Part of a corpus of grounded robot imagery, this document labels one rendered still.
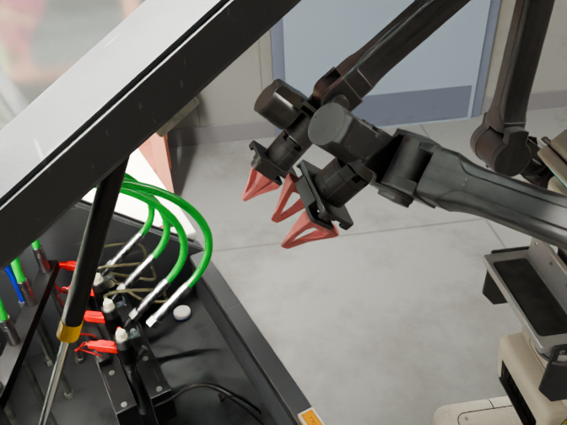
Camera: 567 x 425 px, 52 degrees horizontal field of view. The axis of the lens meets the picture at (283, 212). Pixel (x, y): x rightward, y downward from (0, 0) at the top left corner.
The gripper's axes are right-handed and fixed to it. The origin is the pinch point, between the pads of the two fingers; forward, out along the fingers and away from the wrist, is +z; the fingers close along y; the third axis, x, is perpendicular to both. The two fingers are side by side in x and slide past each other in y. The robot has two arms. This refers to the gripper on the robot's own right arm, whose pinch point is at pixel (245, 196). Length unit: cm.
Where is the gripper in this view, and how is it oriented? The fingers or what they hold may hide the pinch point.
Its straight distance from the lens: 111.2
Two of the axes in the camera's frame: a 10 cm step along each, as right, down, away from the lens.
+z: -6.4, 7.0, 3.1
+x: 2.5, 5.7, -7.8
